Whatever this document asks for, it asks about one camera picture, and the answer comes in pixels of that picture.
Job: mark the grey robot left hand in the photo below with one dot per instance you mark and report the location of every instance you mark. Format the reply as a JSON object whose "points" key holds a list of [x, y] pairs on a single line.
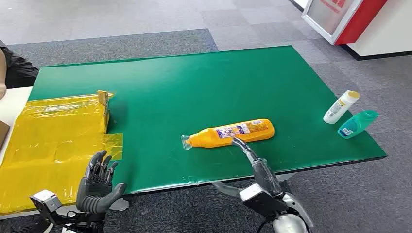
{"points": [[93, 196]]}

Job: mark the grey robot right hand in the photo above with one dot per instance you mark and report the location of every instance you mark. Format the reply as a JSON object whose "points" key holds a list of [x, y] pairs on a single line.
{"points": [[265, 177]]}

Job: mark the orange bottle with clear cap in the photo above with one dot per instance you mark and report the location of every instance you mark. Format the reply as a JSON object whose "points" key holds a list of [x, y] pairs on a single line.
{"points": [[231, 133]]}

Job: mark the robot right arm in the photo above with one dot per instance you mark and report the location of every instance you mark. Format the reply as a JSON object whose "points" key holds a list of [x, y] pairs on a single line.
{"points": [[291, 222]]}

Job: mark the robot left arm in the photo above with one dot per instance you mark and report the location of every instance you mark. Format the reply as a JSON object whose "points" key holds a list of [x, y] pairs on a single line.
{"points": [[80, 222]]}

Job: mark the white bottle with yellow cap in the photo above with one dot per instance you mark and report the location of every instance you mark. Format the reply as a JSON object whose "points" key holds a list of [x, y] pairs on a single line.
{"points": [[338, 107]]}

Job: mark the teal transparent bottle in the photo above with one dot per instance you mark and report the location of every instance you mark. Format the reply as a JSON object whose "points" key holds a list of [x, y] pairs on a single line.
{"points": [[355, 124]]}

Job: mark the white table foot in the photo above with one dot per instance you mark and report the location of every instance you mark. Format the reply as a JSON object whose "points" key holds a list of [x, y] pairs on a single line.
{"points": [[286, 177], [119, 204]]}

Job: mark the yellow plastic sheet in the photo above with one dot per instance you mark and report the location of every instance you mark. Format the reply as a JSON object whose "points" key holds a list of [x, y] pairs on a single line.
{"points": [[42, 167]]}

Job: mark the yellow wrapped cardboard box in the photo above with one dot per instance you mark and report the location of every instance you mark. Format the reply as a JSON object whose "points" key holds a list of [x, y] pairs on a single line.
{"points": [[64, 115]]}

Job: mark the brown cardboard box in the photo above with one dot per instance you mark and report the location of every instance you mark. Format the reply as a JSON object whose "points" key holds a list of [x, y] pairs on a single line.
{"points": [[3, 133]]}

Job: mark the green table mat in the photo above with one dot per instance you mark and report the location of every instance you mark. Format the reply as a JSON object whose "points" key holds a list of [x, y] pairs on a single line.
{"points": [[193, 90]]}

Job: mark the white side table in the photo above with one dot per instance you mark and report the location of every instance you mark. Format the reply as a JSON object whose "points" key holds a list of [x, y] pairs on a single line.
{"points": [[11, 103]]}

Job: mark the person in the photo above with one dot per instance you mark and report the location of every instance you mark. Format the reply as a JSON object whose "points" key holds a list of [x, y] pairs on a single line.
{"points": [[19, 70]]}

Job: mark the red and white cabinet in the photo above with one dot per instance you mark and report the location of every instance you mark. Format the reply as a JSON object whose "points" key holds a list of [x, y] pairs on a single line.
{"points": [[370, 22]]}

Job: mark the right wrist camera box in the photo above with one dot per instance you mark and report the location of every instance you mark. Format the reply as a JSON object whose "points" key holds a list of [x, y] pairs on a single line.
{"points": [[257, 199]]}

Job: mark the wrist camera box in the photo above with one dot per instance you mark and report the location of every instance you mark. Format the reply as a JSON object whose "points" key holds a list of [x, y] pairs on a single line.
{"points": [[46, 200], [257, 199]]}

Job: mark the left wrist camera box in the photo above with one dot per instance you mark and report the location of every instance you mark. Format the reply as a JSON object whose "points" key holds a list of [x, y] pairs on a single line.
{"points": [[46, 200]]}

